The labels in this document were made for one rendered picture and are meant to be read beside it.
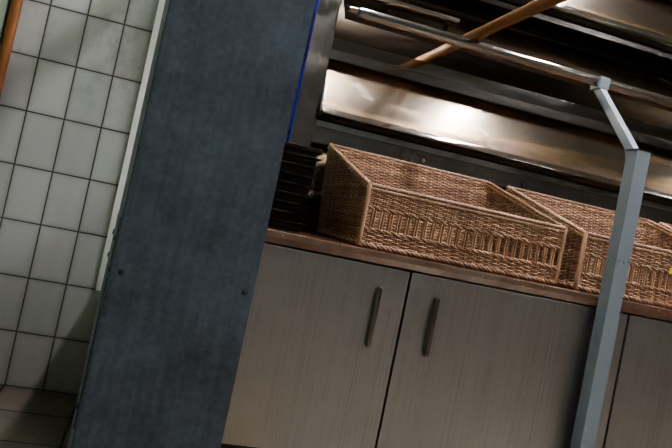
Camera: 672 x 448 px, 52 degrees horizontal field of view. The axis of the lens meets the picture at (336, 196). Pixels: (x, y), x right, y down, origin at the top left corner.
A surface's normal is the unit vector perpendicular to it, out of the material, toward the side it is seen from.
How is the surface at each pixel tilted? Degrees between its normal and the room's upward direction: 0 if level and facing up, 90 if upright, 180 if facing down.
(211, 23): 90
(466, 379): 90
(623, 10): 70
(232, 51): 90
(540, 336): 90
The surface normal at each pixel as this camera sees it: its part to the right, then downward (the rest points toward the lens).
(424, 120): 0.30, -0.32
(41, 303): 0.25, 0.01
